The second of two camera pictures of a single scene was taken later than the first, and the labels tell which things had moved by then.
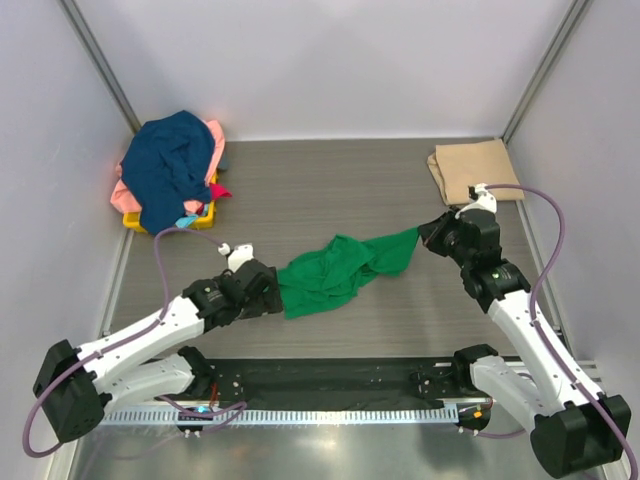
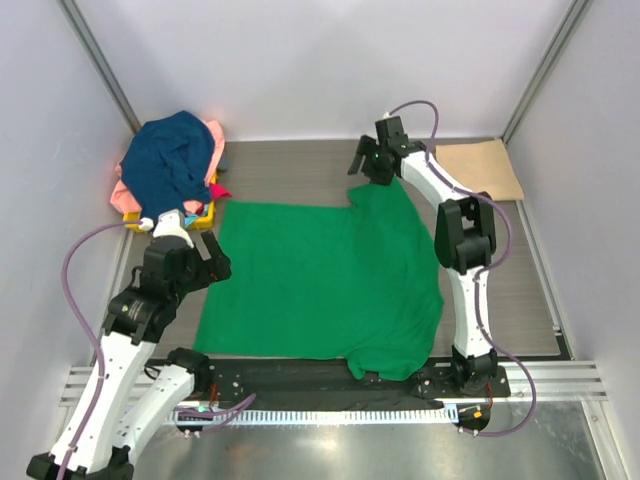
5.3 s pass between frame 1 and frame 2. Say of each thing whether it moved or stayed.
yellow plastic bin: stayed
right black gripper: moved
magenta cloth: stayed
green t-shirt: moved
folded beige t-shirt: stayed
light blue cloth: stayed
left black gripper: moved
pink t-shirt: stayed
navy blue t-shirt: stayed
